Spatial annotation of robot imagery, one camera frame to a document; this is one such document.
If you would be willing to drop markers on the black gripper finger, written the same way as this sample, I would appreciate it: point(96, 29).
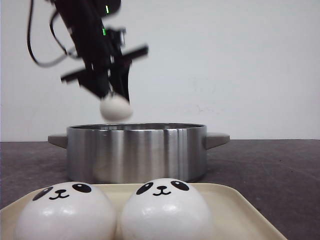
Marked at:
point(119, 77)
point(96, 81)

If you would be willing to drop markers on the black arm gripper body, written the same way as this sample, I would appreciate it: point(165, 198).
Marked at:
point(98, 47)

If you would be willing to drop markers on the panda bun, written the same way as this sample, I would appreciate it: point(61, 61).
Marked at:
point(114, 107)
point(166, 209)
point(67, 211)

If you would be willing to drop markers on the stainless steel steamer pot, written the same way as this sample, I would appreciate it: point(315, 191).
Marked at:
point(137, 152)

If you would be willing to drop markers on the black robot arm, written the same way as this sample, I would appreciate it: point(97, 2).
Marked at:
point(86, 13)

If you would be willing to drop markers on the cream plastic tray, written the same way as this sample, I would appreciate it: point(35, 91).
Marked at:
point(235, 218)

